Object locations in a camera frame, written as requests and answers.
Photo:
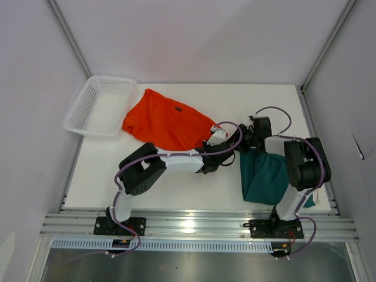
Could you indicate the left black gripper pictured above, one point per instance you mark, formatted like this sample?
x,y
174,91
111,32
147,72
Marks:
x,y
207,146

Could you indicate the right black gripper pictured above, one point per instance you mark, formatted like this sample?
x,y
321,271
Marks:
x,y
244,130

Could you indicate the green shorts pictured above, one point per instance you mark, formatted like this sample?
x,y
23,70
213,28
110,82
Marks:
x,y
263,177

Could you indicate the orange shorts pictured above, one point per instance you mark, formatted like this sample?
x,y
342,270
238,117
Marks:
x,y
167,123

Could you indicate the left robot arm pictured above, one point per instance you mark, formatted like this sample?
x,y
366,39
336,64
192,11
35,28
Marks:
x,y
141,170

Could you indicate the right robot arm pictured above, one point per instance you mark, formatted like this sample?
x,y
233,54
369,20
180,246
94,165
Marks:
x,y
307,170

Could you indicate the white plastic basket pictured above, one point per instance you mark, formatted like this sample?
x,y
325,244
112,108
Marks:
x,y
101,106

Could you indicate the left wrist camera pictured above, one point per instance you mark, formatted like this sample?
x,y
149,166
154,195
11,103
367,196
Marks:
x,y
218,136

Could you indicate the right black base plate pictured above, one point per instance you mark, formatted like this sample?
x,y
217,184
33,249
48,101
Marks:
x,y
266,229

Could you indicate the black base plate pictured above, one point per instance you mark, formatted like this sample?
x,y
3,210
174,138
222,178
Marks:
x,y
107,227
266,229

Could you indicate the aluminium mounting rail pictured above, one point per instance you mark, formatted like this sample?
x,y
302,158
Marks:
x,y
197,225

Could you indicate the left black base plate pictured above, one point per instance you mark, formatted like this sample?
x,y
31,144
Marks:
x,y
107,227

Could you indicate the right aluminium frame post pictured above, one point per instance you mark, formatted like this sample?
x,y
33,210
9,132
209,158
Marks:
x,y
330,42

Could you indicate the aluminium frame post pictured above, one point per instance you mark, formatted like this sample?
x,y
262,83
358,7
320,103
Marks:
x,y
330,42
69,36

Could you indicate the white slotted cable duct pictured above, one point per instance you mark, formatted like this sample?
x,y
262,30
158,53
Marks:
x,y
242,246

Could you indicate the left aluminium frame post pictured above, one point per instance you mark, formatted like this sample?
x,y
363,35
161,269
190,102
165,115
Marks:
x,y
69,36

